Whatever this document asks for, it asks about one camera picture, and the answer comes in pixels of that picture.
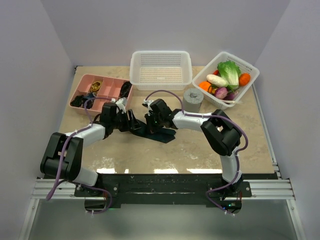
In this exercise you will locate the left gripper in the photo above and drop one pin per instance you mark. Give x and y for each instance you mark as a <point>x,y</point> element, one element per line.
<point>132,123</point>

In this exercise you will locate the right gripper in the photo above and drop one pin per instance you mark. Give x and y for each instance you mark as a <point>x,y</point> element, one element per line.
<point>151,128</point>

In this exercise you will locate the dark green tie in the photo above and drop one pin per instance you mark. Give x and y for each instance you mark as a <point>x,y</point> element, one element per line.
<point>164,135</point>

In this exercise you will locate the pink divided tray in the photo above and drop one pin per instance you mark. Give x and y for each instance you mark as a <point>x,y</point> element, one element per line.
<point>110,89</point>

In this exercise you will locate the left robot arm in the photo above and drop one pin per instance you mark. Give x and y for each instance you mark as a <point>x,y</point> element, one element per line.
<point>63,155</point>

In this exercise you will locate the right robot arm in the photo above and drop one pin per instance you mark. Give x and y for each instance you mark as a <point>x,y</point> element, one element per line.
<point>222,135</point>

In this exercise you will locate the grey cylinder roll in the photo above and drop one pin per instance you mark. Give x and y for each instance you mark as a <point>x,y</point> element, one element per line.
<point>192,100</point>

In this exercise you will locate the rolled black tie back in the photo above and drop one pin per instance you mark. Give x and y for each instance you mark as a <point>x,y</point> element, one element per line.
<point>125,89</point>

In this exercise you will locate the rolled black tie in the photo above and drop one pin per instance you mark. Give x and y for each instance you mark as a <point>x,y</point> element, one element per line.
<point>125,89</point>
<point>78,101</point>

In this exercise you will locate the white empty basket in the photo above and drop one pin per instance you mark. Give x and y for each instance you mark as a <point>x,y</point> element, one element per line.
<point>152,70</point>

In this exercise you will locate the rolled blue tie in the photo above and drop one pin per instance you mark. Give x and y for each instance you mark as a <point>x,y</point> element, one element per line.
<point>90,95</point>

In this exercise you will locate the orange fruit left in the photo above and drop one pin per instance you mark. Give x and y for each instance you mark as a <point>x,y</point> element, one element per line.
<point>206,86</point>

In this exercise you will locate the orange fruit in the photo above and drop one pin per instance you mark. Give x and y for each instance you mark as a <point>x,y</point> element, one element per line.
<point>206,86</point>
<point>244,79</point>

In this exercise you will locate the rolled yellow tie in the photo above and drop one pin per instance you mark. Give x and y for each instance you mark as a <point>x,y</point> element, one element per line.
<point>95,86</point>

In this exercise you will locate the rolled black tie left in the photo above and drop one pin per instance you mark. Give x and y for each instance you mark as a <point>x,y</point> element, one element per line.
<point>78,101</point>

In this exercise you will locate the white radish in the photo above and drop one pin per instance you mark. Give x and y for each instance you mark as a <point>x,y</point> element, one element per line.
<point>216,80</point>

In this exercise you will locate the purple onion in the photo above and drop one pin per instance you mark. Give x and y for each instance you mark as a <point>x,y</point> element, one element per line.
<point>221,93</point>

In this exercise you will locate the red tomato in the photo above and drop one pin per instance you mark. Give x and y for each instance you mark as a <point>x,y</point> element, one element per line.
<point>216,72</point>

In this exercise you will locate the white vegetable basket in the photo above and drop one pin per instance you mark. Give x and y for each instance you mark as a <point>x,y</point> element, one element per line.
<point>223,56</point>

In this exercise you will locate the purple eggplant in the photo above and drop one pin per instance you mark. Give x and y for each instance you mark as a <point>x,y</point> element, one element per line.
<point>231,96</point>

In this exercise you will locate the green lettuce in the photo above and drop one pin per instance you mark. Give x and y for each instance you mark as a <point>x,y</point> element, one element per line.
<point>229,71</point>

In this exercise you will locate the orange fruit right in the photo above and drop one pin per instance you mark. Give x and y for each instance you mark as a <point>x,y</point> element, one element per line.
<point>244,79</point>

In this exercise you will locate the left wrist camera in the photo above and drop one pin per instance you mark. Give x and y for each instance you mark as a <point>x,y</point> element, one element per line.
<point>121,104</point>

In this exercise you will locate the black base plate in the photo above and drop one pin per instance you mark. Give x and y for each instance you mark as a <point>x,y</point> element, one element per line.
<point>165,189</point>

